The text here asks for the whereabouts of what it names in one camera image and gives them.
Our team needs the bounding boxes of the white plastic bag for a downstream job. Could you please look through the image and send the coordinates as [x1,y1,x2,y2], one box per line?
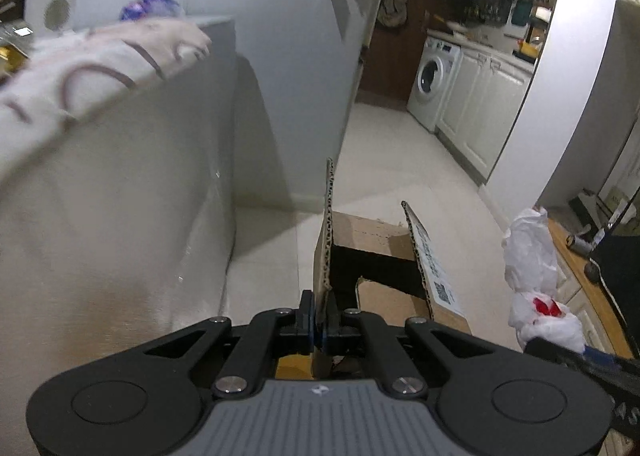
[502,206,587,352]

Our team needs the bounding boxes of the brown cardboard box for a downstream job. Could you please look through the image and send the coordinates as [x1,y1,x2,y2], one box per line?
[277,157,473,382]

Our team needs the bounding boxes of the wood-topped bench cabinet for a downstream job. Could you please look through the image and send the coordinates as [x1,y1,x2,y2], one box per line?
[547,219,640,367]

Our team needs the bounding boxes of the white fan heater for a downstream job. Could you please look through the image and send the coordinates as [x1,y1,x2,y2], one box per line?
[17,0,78,34]

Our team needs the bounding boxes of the brown wooden door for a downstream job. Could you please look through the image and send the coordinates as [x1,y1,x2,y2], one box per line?
[355,0,448,104]

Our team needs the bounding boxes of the grey bed platform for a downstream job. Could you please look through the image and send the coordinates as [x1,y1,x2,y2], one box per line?
[0,15,296,456]

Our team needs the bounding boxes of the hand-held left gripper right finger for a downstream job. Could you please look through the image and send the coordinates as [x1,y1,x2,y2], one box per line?
[320,307,501,397]

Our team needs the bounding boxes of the purple snack bag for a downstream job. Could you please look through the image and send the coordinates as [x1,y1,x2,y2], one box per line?
[119,0,183,21]

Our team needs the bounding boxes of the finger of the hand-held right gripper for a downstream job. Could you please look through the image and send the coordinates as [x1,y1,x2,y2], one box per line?
[522,337,640,387]

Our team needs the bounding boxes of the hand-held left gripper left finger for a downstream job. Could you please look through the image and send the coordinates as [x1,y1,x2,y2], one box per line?
[142,289,317,397]

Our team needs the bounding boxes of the white lower kitchen cabinets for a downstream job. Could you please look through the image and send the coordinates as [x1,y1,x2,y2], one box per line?
[437,44,533,184]

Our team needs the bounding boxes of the white washing machine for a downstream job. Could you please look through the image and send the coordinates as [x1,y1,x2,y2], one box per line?
[406,35,462,133]

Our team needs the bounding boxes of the grey spray can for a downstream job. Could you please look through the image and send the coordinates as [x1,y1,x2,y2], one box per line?
[565,231,593,254]

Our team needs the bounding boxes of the dark dustpan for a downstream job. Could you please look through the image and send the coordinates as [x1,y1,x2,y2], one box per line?
[570,191,598,217]

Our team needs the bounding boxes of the pink printed blanket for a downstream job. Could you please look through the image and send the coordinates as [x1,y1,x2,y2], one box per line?
[0,19,213,177]

